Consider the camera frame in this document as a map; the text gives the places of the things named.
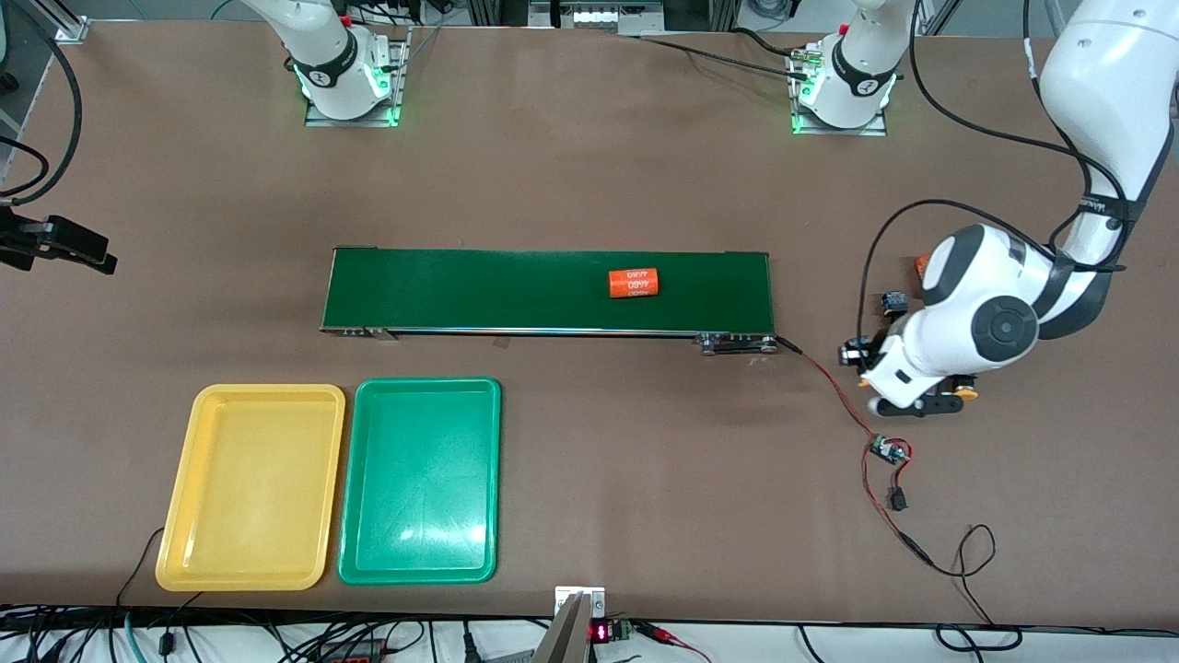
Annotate red black power lead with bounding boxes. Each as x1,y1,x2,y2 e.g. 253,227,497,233
861,447,998,627

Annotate yellow plastic tray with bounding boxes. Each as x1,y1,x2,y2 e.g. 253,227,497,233
155,383,347,592

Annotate red probe lead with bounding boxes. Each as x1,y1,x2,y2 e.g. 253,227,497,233
636,622,712,663

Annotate green conveyor belt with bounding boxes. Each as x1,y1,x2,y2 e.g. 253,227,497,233
319,246,779,356

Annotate green plastic tray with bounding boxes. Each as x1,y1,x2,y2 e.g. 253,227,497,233
338,377,503,586

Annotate grey electronics unit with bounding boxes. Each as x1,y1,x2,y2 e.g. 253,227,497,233
530,0,666,34

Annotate black red power strip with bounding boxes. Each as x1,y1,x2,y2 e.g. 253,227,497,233
313,640,388,663

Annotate red black conveyor wire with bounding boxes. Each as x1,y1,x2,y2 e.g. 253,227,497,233
774,335,887,445

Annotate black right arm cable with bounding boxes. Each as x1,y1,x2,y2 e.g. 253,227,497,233
0,26,84,205

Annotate aluminium frame post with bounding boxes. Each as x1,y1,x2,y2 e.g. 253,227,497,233
53,0,90,43
921,0,963,38

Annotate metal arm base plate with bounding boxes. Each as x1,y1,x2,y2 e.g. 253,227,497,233
304,26,412,128
789,46,891,137

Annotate thin black table cable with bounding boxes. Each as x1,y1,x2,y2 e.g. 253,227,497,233
116,525,167,609

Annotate silver camera mount bracket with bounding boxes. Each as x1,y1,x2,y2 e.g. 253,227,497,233
554,585,608,620

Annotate black base cable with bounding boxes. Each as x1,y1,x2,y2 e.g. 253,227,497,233
634,26,811,84

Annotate grey camera pole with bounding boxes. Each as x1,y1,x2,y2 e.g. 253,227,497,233
531,593,593,663

